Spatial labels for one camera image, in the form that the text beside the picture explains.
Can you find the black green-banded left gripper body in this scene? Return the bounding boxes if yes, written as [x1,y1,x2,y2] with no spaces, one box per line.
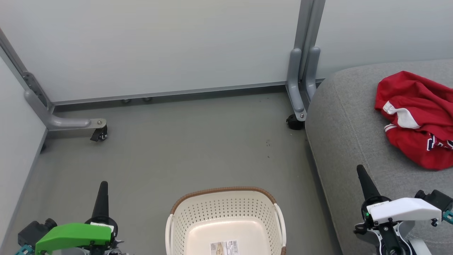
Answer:
[34,217,119,255]

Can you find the grey partition foot long bracket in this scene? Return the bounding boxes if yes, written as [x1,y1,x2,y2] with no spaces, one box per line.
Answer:
[0,28,108,131]

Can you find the red white-striped garment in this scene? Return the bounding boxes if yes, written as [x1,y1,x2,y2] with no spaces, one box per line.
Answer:
[374,70,453,171]

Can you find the grey partition foot double post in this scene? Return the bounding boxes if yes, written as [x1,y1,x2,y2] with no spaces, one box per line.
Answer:
[286,0,326,122]

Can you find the black caster wheel with bracket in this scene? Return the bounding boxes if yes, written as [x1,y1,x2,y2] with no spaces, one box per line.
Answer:
[90,126,108,142]

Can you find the cream perforated laundry basket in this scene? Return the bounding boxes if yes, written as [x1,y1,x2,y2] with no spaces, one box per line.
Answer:
[165,186,287,255]

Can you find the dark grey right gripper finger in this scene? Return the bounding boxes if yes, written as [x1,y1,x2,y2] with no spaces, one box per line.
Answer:
[356,164,382,203]

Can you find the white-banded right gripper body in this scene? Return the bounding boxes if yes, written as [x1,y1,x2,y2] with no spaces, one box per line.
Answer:
[354,195,443,255]

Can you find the grey fabric sofa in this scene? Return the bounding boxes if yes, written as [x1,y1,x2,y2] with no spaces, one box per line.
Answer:
[305,58,453,255]

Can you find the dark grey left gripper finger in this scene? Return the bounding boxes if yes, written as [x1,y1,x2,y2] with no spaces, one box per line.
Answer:
[91,181,110,224]

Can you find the black round caster wheel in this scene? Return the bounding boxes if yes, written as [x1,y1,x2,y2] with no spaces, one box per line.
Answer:
[286,114,306,131]

